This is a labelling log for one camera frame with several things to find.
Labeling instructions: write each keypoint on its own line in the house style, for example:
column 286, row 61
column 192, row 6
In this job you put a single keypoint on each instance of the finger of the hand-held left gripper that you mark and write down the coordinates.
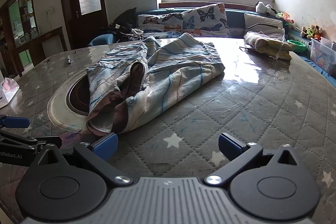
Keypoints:
column 31, row 142
column 15, row 122

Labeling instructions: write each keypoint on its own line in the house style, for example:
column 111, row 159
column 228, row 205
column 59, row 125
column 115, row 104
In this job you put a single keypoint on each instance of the black backpack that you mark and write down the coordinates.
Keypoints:
column 126, row 18

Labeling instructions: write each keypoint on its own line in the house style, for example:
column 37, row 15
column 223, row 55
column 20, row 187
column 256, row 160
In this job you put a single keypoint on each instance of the clear plastic storage box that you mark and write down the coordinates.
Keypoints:
column 321, row 56

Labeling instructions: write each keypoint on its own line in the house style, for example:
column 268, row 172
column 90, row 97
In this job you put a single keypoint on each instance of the grey white pillow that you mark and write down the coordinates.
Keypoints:
column 265, row 26

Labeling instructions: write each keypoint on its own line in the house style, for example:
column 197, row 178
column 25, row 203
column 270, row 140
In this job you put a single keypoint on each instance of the dark wooden glass cabinet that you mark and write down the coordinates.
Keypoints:
column 56, row 32

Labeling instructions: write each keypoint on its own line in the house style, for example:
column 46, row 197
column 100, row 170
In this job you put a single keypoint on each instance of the panda plush toy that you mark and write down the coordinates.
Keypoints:
column 262, row 7

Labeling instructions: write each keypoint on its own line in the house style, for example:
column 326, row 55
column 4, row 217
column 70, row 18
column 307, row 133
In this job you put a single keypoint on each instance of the black marker pen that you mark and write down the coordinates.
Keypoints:
column 69, row 59

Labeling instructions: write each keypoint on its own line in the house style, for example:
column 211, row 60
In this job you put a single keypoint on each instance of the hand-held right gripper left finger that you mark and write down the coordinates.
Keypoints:
column 106, row 146

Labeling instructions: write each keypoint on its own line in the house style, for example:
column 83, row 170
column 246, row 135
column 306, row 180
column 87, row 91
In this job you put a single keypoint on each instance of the large butterfly print pillow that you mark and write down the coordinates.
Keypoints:
column 207, row 19

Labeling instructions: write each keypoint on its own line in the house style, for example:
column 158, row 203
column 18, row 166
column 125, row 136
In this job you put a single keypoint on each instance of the grey quilted star table cover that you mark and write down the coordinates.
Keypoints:
column 262, row 113

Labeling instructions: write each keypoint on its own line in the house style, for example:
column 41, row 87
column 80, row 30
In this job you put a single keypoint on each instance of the green plastic bowl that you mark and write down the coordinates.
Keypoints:
column 296, row 46

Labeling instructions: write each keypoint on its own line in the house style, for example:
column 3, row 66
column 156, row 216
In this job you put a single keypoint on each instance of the pink plastic bag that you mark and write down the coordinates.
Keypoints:
column 9, row 87

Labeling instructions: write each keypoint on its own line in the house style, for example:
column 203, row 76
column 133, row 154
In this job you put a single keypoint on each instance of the thin black object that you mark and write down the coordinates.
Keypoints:
column 245, row 49

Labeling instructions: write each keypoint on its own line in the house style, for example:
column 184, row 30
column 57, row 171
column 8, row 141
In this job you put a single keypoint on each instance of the folded yellow cloth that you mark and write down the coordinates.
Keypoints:
column 267, row 44

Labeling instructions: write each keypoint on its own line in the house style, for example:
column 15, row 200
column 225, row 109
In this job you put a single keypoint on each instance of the dark brown door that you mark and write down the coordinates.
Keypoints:
column 90, row 27

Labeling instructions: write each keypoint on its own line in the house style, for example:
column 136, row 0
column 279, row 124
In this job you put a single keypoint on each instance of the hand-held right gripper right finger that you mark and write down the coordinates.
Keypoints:
column 229, row 146

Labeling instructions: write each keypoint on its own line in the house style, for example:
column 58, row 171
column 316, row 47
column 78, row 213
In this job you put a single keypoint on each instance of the orange plush toy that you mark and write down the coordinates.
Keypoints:
column 287, row 18

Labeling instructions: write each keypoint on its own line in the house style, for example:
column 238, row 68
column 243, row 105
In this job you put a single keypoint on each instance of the black white garment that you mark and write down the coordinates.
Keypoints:
column 123, row 33

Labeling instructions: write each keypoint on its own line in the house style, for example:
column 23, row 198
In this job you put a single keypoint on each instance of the blue striped shirt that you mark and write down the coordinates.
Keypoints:
column 170, row 69

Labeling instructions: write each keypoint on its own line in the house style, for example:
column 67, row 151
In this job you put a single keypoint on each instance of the brown green plush toy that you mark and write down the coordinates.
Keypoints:
column 311, row 32

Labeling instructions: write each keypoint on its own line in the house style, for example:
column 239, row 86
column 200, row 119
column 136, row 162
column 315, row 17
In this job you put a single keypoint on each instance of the blue sofa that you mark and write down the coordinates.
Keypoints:
column 236, row 24

